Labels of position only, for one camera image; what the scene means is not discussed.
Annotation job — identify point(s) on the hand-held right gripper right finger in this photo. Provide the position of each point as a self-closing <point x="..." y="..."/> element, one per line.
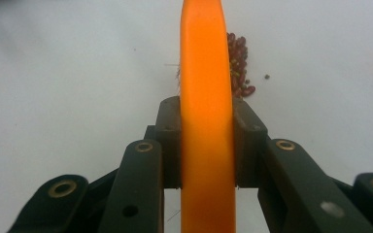
<point x="249" y="142"/>

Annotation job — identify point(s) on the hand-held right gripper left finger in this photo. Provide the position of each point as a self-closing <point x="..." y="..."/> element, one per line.
<point x="170" y="142"/>

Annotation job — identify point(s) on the orange brush with grey bristles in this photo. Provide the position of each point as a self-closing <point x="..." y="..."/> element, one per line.
<point x="207" y="113"/>

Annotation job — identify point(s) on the pile of red and green beans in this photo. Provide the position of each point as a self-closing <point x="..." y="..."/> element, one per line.
<point x="238" y="64"/>

